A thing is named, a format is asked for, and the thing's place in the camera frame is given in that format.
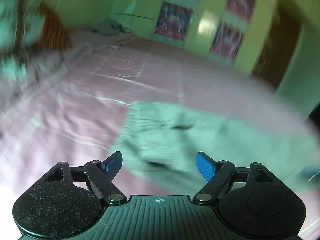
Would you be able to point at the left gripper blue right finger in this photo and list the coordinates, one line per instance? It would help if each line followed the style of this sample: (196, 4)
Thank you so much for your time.
(218, 176)

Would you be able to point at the yellow-green wardrobe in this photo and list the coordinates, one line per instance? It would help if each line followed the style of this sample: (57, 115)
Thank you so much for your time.
(140, 17)

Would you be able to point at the left red poster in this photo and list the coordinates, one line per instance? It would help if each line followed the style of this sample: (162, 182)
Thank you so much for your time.
(173, 22)

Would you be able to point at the teal floral cloth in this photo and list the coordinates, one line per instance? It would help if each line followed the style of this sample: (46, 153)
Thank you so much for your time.
(21, 27)

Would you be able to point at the grey crumpled cloth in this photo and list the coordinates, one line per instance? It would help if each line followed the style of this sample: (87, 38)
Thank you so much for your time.
(108, 27)

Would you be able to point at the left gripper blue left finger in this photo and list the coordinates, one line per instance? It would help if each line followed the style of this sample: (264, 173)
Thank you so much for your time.
(100, 175)

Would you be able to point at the pink checked bed sheet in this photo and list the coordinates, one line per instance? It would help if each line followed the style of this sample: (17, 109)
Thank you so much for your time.
(73, 104)

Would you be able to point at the grey fleece pant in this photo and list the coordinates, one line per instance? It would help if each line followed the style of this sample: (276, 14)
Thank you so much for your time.
(159, 142)

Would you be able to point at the right red poster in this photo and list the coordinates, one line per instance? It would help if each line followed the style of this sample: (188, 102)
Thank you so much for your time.
(231, 30)

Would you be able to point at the orange patterned pillow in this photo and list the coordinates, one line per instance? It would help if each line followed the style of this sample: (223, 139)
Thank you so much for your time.
(54, 34)

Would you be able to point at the brown wooden door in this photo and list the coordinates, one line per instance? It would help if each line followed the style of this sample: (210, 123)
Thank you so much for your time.
(280, 44)

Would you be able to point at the red poster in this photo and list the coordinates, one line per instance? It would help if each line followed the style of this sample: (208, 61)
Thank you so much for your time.
(231, 30)
(173, 22)

